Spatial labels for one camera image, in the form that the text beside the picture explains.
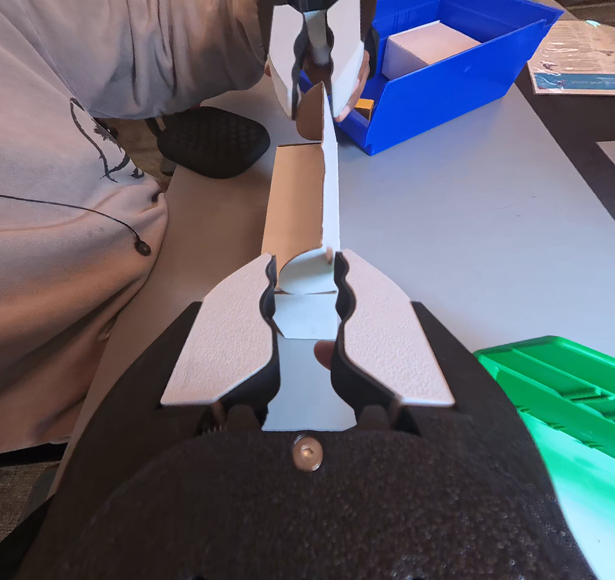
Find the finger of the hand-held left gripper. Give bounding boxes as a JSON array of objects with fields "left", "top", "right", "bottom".
[
  {"left": 323, "top": 0, "right": 367, "bottom": 118},
  {"left": 267, "top": 4, "right": 308, "bottom": 120}
]

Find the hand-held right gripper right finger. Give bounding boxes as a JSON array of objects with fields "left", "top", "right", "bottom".
[{"left": 331, "top": 249, "right": 456, "bottom": 417}]

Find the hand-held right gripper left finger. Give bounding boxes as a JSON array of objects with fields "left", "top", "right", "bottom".
[{"left": 160, "top": 253, "right": 282, "bottom": 415}]

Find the blue plastic bin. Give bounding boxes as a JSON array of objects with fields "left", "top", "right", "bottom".
[{"left": 299, "top": 0, "right": 564, "bottom": 156}]

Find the white cardboard box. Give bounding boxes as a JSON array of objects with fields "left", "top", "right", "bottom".
[{"left": 261, "top": 82, "right": 342, "bottom": 340}]

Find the green plastic bin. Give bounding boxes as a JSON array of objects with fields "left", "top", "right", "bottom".
[{"left": 473, "top": 335, "right": 615, "bottom": 580}]

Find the person's left forearm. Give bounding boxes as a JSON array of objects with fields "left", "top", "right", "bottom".
[{"left": 111, "top": 0, "right": 275, "bottom": 119}]

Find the person's left hand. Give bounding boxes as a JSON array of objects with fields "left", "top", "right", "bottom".
[{"left": 335, "top": 52, "right": 372, "bottom": 123}]

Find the large white block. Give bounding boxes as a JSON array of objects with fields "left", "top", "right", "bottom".
[{"left": 381, "top": 20, "right": 482, "bottom": 81}]

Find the black chair armrest pad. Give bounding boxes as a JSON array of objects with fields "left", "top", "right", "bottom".
[{"left": 146, "top": 106, "right": 271, "bottom": 179}]

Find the person in grey sweatshirt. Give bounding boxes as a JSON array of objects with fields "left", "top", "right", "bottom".
[{"left": 0, "top": 0, "right": 169, "bottom": 453}]

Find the paper leaflet with blue band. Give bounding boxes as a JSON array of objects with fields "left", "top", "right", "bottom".
[{"left": 527, "top": 19, "right": 615, "bottom": 95}]

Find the black drawstring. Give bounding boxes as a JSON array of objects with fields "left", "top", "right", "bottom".
[{"left": 0, "top": 195, "right": 152, "bottom": 257}]

